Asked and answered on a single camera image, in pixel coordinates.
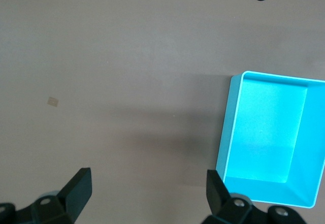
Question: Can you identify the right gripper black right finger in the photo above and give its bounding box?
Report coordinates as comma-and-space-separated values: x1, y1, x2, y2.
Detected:
207, 169, 232, 217

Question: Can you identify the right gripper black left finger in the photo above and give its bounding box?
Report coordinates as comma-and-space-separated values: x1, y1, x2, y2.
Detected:
56, 167, 93, 224

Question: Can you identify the cyan plastic bin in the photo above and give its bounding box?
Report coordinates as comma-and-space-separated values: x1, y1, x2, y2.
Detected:
215, 71, 325, 209

